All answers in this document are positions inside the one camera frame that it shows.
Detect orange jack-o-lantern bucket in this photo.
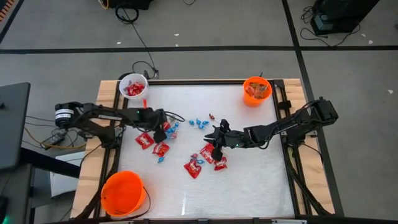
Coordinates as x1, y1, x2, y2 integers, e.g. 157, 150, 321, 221
243, 76, 273, 108

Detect grey flat panel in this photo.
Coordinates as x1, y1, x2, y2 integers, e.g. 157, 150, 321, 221
0, 82, 31, 171

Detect black floor equipment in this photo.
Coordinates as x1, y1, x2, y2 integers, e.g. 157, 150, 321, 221
107, 0, 155, 10

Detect grey cabinet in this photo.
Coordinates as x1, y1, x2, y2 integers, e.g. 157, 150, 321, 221
0, 164, 52, 224

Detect black stand beam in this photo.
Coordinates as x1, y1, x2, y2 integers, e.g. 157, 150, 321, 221
19, 147, 81, 179

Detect orange black striped strip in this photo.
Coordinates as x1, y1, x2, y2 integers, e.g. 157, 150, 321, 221
0, 0, 16, 22

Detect black tangled floor cables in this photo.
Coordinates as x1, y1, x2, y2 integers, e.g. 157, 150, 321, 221
300, 5, 361, 47

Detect white box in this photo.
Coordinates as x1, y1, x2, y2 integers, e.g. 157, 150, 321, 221
49, 151, 86, 198

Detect black equipment case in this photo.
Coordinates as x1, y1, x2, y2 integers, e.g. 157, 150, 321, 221
310, 0, 381, 35

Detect black power adapter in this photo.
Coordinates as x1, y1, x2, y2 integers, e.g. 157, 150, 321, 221
41, 132, 67, 151

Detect plain orange bucket black handle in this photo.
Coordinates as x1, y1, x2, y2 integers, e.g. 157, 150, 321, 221
99, 170, 152, 220

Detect light wooden side board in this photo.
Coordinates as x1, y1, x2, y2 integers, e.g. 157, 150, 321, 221
70, 80, 121, 218
281, 78, 336, 215

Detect white skull bucket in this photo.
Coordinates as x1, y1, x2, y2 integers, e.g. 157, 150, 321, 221
119, 73, 149, 100

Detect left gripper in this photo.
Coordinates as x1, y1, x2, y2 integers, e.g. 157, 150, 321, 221
136, 108, 169, 144

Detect black device with light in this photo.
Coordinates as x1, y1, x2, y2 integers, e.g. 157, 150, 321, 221
0, 195, 13, 224

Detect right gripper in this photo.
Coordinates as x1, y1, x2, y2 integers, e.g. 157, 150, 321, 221
203, 119, 253, 162

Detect black floor cable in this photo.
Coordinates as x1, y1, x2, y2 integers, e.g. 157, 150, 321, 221
114, 5, 160, 80

